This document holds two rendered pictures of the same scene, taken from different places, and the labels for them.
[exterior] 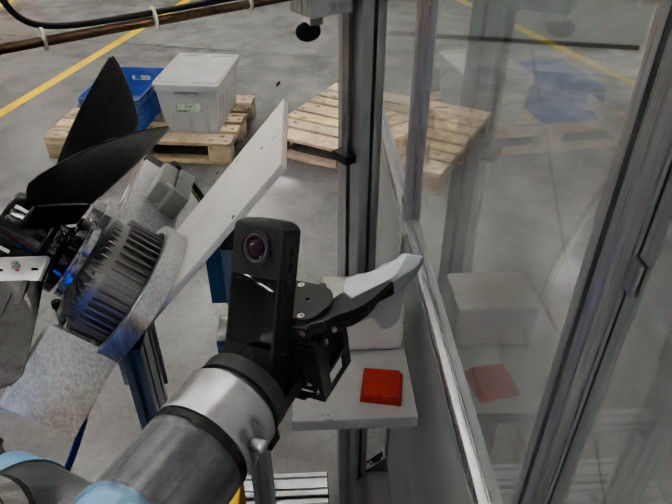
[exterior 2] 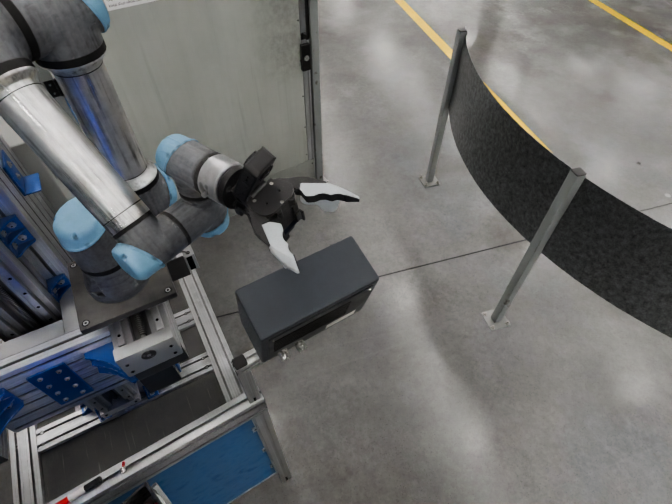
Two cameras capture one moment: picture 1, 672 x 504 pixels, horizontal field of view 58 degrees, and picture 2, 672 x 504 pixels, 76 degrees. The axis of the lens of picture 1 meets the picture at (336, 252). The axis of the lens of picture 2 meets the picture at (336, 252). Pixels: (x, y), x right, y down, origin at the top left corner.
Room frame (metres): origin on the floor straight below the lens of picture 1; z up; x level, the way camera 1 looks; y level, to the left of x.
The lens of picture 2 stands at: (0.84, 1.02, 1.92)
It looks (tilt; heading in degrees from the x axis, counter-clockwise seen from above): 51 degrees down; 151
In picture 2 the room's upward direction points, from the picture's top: straight up
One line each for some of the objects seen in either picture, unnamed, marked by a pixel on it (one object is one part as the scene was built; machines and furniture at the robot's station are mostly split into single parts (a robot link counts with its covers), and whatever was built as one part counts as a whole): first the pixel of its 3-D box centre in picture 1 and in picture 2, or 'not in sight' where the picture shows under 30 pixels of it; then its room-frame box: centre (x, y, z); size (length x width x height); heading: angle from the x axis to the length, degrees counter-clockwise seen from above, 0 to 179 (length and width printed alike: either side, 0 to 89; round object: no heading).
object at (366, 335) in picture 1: (360, 307); not in sight; (1.00, -0.05, 0.92); 0.17 x 0.16 x 0.11; 93
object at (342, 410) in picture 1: (348, 356); not in sight; (0.92, -0.03, 0.85); 0.36 x 0.24 x 0.03; 3
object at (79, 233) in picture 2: not in sight; (93, 231); (0.03, 0.85, 1.20); 0.13 x 0.12 x 0.14; 116
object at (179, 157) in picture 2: not in sight; (192, 164); (0.21, 1.08, 1.43); 0.11 x 0.08 x 0.09; 26
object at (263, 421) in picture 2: not in sight; (274, 448); (0.39, 1.03, 0.39); 0.04 x 0.04 x 0.78; 3
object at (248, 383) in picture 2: not in sight; (247, 380); (0.39, 1.03, 0.96); 0.03 x 0.03 x 0.20; 3
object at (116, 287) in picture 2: not in sight; (111, 265); (0.03, 0.85, 1.09); 0.15 x 0.15 x 0.10
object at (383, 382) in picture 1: (382, 385); not in sight; (0.82, -0.09, 0.87); 0.08 x 0.08 x 0.02; 82
